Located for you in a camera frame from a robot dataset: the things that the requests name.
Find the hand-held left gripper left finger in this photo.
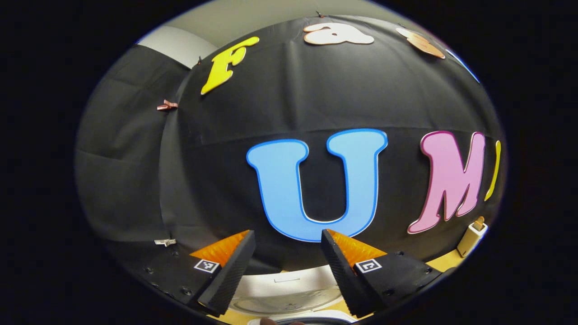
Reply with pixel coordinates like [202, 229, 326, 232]
[147, 229, 256, 317]

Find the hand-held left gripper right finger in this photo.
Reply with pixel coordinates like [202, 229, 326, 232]
[321, 228, 443, 318]

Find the white rice cooker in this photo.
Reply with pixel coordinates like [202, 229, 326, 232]
[228, 265, 358, 325]

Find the white toaster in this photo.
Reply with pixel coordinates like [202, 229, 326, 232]
[457, 221, 488, 258]

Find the black backdrop cloth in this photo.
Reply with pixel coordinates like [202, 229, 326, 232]
[75, 16, 507, 274]

